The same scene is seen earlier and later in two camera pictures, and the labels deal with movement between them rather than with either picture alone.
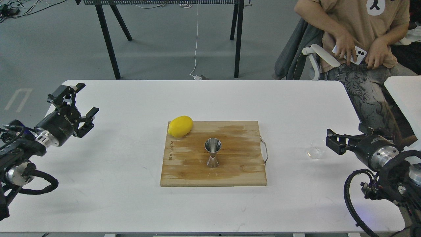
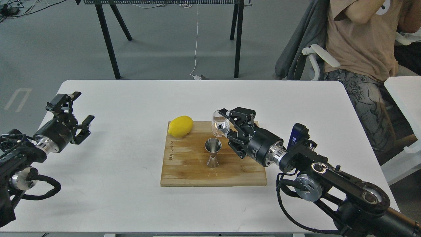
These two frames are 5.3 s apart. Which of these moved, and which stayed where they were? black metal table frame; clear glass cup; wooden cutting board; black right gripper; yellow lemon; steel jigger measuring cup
Moved: black right gripper; clear glass cup
Stayed: black metal table frame; steel jigger measuring cup; yellow lemon; wooden cutting board
